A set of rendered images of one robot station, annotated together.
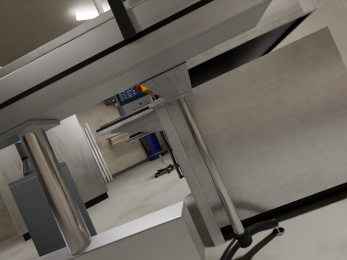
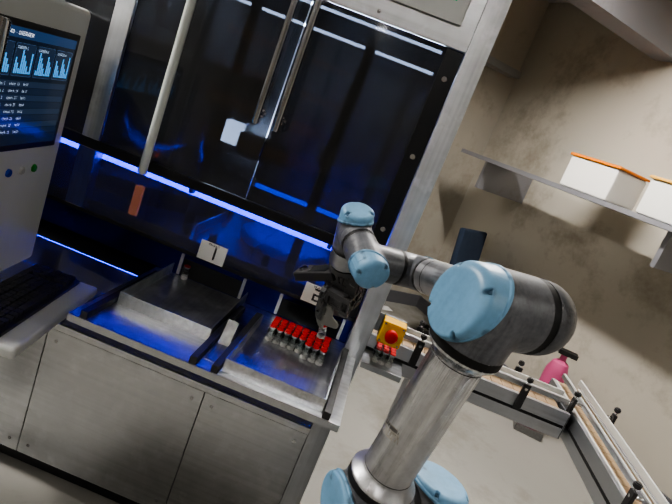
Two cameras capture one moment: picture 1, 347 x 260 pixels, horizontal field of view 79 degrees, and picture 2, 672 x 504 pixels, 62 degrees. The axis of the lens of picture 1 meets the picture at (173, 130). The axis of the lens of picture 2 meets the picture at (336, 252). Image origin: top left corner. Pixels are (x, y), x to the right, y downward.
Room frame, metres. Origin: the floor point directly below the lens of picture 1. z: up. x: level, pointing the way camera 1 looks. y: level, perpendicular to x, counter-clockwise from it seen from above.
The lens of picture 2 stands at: (1.53, 1.60, 1.55)
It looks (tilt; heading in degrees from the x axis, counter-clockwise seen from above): 14 degrees down; 265
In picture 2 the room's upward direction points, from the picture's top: 21 degrees clockwise
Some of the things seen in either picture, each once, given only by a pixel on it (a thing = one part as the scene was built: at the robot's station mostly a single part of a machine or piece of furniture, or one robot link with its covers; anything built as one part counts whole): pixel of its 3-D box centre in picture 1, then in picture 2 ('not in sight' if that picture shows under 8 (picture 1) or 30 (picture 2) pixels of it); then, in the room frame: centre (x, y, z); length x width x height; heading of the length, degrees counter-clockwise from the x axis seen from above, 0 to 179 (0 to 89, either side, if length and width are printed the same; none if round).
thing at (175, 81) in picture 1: (169, 74); (465, 369); (0.85, -0.07, 0.92); 0.69 x 0.15 x 0.16; 173
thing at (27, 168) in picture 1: (37, 163); not in sight; (1.13, 0.74, 0.84); 0.15 x 0.15 x 0.10
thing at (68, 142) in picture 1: (50, 166); not in sight; (4.39, 2.64, 1.04); 1.62 x 1.24 x 2.07; 117
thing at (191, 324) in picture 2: not in sight; (188, 297); (1.75, 0.07, 0.90); 0.34 x 0.26 x 0.04; 83
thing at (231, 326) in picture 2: not in sight; (222, 339); (1.61, 0.28, 0.91); 0.14 x 0.03 x 0.06; 83
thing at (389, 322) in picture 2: (147, 84); (391, 331); (1.15, 0.03, 1.00); 0.08 x 0.07 x 0.07; 83
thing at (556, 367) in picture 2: not in sight; (546, 390); (-0.43, -1.82, 0.31); 0.28 x 0.27 x 0.63; 27
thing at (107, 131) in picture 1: (145, 119); (232, 336); (1.59, 0.16, 0.87); 0.70 x 0.48 x 0.02; 173
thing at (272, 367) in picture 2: (131, 118); (288, 357); (1.43, 0.23, 0.90); 0.34 x 0.26 x 0.04; 82
